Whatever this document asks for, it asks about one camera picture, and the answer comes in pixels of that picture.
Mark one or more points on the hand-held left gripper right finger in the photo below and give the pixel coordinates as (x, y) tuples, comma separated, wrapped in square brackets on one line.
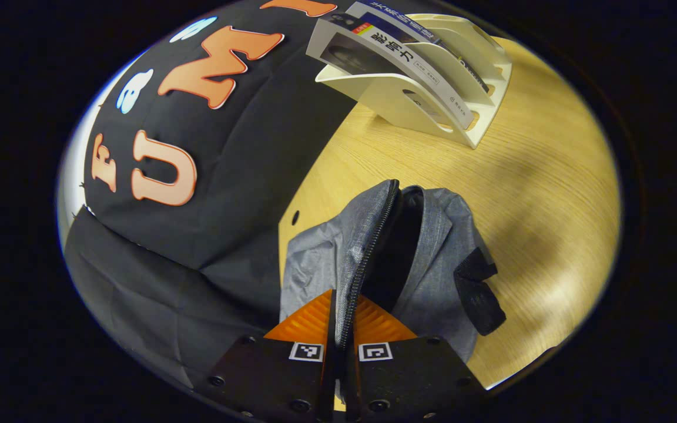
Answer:
[(409, 376)]

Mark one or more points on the grey schoolbag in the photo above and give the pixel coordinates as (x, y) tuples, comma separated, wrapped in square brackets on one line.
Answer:
[(432, 235)]

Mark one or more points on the blue cover book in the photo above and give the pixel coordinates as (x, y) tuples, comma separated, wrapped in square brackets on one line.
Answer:
[(391, 26)]

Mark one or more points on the black backdrop cloth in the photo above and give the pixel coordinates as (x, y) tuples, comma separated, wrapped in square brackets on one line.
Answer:
[(244, 176)]

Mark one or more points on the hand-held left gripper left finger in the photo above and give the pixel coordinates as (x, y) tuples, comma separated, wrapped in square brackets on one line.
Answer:
[(268, 376)]

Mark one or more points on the white bookshelf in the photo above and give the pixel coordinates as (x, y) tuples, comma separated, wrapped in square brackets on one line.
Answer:
[(391, 97)]

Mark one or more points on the white portrait cover book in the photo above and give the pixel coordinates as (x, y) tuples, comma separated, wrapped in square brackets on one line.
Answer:
[(385, 56)]

